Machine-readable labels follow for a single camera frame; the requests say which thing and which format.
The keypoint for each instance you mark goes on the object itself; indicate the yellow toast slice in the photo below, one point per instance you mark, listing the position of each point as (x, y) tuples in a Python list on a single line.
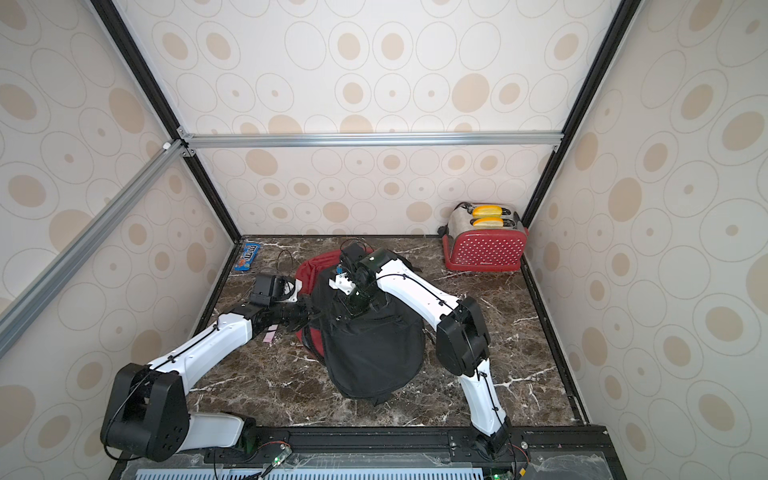
[(488, 223), (483, 211)]

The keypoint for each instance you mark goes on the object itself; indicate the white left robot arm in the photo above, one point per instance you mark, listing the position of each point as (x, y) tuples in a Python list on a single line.
[(147, 415)]

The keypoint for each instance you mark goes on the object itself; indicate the red polka dot toaster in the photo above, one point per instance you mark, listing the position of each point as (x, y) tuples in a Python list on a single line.
[(482, 250)]

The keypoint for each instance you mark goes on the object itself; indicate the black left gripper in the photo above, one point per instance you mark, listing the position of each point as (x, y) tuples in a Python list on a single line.
[(307, 316)]

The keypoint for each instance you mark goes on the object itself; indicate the yellow toast slice front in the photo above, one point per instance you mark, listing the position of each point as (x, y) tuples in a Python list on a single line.
[(488, 223)]

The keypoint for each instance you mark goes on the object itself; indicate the black backpack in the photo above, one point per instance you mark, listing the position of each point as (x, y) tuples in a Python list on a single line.
[(390, 337)]

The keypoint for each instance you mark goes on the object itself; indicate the yellow toast slice rear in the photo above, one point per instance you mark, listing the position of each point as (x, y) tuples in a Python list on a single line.
[(483, 211)]

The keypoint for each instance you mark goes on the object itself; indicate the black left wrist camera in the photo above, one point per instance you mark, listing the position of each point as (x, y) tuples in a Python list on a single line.
[(268, 289)]

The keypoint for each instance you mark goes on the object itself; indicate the aluminium rail left wall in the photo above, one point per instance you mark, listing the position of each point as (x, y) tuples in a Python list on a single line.
[(26, 308)]

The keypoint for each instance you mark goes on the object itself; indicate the pink backpack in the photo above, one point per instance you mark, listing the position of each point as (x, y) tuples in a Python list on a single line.
[(270, 334)]

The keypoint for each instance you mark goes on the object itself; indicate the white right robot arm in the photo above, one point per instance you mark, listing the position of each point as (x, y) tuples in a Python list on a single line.
[(462, 339)]

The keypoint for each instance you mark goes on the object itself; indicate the horizontal aluminium rail back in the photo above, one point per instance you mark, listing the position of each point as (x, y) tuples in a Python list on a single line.
[(366, 140)]

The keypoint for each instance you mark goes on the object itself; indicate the blue candy packet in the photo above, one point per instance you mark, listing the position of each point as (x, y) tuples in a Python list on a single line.
[(248, 253)]

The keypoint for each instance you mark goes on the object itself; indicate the red backpack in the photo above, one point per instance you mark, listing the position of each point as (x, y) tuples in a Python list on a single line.
[(311, 337)]

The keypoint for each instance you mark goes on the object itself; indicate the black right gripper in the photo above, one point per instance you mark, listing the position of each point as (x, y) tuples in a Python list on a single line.
[(355, 300)]

